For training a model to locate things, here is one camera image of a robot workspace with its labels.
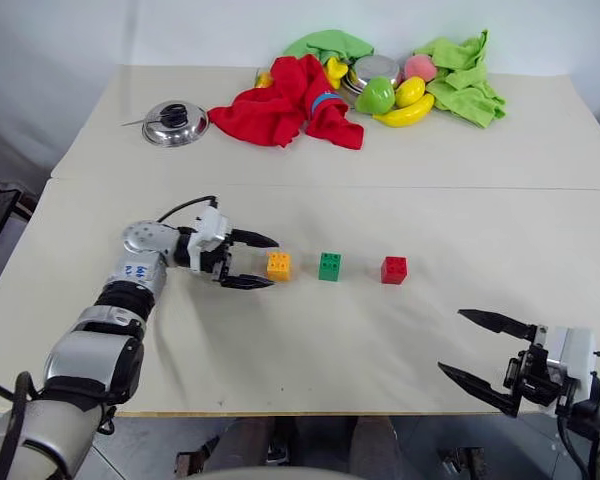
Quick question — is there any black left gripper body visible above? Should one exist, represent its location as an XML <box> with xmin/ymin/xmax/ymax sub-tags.
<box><xmin>198</xmin><ymin>238</ymin><xmax>236</xmax><ymax>285</ymax></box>

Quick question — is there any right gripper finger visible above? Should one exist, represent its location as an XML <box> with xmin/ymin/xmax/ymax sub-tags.
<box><xmin>437</xmin><ymin>362</ymin><xmax>523</xmax><ymax>419</ymax></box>
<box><xmin>457</xmin><ymin>308</ymin><xmax>538</xmax><ymax>346</ymax></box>

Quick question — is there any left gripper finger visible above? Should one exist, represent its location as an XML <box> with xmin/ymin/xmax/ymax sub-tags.
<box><xmin>229</xmin><ymin>228</ymin><xmax>281</xmax><ymax>250</ymax></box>
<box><xmin>219</xmin><ymin>272</ymin><xmax>277</xmax><ymax>291</ymax></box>

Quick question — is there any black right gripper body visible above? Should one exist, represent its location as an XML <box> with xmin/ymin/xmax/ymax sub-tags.
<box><xmin>502</xmin><ymin>343</ymin><xmax>576</xmax><ymax>408</ymax></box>

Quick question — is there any yellow toy brick cube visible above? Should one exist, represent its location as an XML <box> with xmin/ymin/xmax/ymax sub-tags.
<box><xmin>265</xmin><ymin>250</ymin><xmax>293</xmax><ymax>284</ymax></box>

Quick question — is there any green toy brick cube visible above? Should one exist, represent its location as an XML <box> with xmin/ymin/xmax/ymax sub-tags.
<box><xmin>317</xmin><ymin>252</ymin><xmax>343</xmax><ymax>283</ymax></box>

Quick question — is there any red toy brick cube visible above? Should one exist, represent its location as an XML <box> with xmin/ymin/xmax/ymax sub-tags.
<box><xmin>380</xmin><ymin>255</ymin><xmax>409</xmax><ymax>286</ymax></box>

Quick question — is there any red cloth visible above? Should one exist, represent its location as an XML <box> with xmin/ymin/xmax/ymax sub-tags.
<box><xmin>206</xmin><ymin>54</ymin><xmax>366</xmax><ymax>152</ymax></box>

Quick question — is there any steel pot lid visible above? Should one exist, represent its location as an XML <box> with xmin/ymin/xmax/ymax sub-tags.
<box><xmin>120</xmin><ymin>99</ymin><xmax>211</xmax><ymax>149</ymax></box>

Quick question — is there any yellow toy fruit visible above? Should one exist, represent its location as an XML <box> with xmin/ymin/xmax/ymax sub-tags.
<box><xmin>325</xmin><ymin>55</ymin><xmax>352</xmax><ymax>91</ymax></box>

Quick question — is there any green toy pepper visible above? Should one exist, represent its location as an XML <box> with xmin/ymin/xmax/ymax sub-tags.
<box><xmin>355</xmin><ymin>75</ymin><xmax>397</xmax><ymax>116</ymax></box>

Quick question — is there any yellow toy banana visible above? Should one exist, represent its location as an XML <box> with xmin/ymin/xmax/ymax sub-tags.
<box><xmin>371</xmin><ymin>92</ymin><xmax>437</xmax><ymax>128</ymax></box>

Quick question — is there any stainless steel pot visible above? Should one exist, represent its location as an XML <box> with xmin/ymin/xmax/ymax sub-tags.
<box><xmin>338</xmin><ymin>54</ymin><xmax>407</xmax><ymax>107</ymax></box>

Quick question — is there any dark green cloth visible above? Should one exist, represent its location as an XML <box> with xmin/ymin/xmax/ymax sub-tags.
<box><xmin>282</xmin><ymin>29</ymin><xmax>377</xmax><ymax>65</ymax></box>

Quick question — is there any yellow toy lemon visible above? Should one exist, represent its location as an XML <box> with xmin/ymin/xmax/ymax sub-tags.
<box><xmin>394</xmin><ymin>76</ymin><xmax>427</xmax><ymax>108</ymax></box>

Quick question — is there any pink toy peach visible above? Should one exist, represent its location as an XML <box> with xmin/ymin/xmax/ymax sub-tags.
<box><xmin>403</xmin><ymin>54</ymin><xmax>438</xmax><ymax>83</ymax></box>

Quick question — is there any light green cloth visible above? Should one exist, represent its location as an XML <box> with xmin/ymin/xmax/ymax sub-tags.
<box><xmin>412</xmin><ymin>29</ymin><xmax>508</xmax><ymax>129</ymax></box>

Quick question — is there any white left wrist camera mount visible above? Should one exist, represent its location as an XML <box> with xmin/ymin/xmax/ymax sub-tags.
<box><xmin>186</xmin><ymin>206</ymin><xmax>234</xmax><ymax>267</ymax></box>

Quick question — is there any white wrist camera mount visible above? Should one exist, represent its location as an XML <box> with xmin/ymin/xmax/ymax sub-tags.
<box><xmin>186</xmin><ymin>206</ymin><xmax>234</xmax><ymax>267</ymax></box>
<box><xmin>532</xmin><ymin>324</ymin><xmax>600</xmax><ymax>387</ymax></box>

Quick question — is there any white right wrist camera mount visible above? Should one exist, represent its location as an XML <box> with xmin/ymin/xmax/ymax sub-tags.
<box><xmin>532</xmin><ymin>324</ymin><xmax>600</xmax><ymax>387</ymax></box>

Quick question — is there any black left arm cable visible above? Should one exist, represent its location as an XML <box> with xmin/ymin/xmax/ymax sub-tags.
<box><xmin>157</xmin><ymin>195</ymin><xmax>221</xmax><ymax>224</ymax></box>

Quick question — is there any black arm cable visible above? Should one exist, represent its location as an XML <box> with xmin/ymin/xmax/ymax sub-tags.
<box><xmin>157</xmin><ymin>195</ymin><xmax>221</xmax><ymax>224</ymax></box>
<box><xmin>554</xmin><ymin>413</ymin><xmax>597</xmax><ymax>480</ymax></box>

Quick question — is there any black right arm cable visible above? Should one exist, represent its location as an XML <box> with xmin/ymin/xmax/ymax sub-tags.
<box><xmin>554</xmin><ymin>413</ymin><xmax>597</xmax><ymax>480</ymax></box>

